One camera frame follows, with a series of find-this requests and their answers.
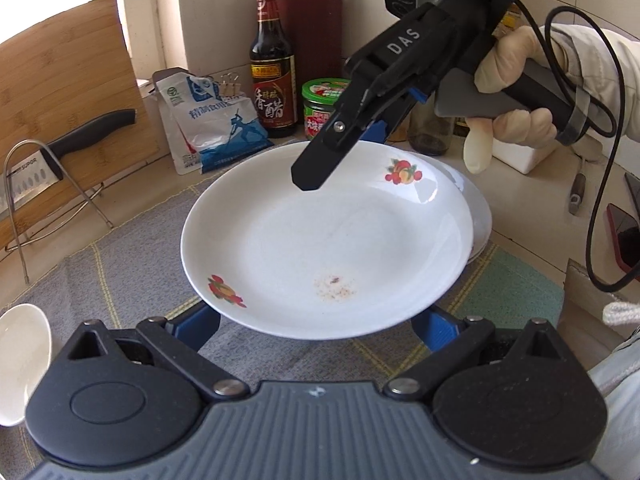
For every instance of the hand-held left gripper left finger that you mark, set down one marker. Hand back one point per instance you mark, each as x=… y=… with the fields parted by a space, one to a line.
x=197 y=322

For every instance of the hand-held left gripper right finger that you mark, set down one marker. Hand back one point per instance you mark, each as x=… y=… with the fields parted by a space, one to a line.
x=437 y=327

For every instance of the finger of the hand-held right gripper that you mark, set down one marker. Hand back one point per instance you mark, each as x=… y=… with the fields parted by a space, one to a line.
x=320 y=160
x=372 y=134

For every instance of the white fruit-print plate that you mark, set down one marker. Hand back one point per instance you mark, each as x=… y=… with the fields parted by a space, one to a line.
x=325 y=230
x=480 y=220

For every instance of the white pink-flower bowl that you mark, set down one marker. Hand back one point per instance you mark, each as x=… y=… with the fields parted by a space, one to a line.
x=20 y=360

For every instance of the person's right forearm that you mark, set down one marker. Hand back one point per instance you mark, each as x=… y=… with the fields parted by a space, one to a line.
x=610 y=60

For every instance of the person's right hand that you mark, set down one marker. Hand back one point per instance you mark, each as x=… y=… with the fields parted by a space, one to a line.
x=515 y=50

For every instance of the green sauce tub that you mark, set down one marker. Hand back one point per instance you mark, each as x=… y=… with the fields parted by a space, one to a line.
x=320 y=105

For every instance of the grey glass bottle red cap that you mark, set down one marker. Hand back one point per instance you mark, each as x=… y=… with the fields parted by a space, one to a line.
x=430 y=135

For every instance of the grey teal checked dish mat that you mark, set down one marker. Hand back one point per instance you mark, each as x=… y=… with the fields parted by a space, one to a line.
x=125 y=270

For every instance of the dark vinegar bottle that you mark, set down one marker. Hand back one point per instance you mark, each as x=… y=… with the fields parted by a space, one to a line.
x=272 y=75

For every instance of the white blue salt bag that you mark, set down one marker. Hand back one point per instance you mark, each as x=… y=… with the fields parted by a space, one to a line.
x=210 y=130

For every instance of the dark red knife block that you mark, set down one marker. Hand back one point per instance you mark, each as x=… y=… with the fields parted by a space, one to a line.
x=310 y=35

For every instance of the metal binder clip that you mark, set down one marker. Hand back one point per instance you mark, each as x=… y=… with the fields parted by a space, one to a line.
x=230 y=85

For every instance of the white plastic box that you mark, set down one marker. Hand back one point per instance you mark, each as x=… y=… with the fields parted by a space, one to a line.
x=525 y=157

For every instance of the person's light jacket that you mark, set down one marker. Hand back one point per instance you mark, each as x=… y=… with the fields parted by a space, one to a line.
x=620 y=410

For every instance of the red phone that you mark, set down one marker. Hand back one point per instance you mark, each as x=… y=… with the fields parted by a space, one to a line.
x=622 y=235

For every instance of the bamboo cutting board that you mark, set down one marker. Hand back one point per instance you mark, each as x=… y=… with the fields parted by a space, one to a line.
x=65 y=70

